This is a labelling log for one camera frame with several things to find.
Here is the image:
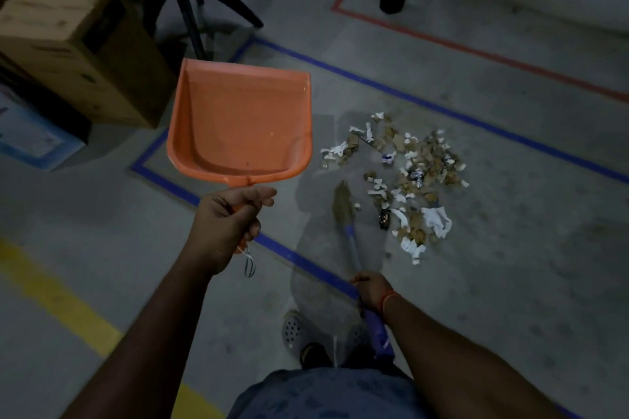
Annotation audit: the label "orange plastic dustpan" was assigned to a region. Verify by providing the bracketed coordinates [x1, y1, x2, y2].
[166, 58, 314, 280]

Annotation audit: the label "black patterned trousers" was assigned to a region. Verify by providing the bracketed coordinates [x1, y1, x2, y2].
[299, 342, 409, 380]

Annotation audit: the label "person's right hand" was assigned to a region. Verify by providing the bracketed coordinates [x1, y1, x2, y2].
[349, 270, 395, 314]

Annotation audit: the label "blue and white carton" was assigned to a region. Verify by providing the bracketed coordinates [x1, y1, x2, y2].
[0, 84, 92, 173]

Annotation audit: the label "blue patterned shirt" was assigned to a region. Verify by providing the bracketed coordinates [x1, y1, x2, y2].
[228, 367, 433, 419]

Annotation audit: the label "pile of paper scraps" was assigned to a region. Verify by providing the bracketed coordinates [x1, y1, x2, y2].
[319, 111, 471, 266]

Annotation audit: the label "grass broom with metal handle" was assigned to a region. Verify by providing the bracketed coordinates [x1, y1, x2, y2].
[332, 180, 396, 361]

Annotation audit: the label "orange wrist band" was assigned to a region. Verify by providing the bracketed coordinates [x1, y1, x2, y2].
[379, 289, 400, 316]

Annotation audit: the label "person's left forearm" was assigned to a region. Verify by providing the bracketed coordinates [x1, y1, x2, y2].
[61, 251, 217, 419]

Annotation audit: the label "person's right forearm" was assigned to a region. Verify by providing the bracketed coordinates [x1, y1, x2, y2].
[383, 293, 566, 419]

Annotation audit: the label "tall brown cardboard box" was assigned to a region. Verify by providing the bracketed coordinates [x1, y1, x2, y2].
[0, 0, 173, 130]

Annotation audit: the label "person's left hand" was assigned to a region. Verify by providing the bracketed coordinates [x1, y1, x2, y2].
[184, 186, 278, 277]

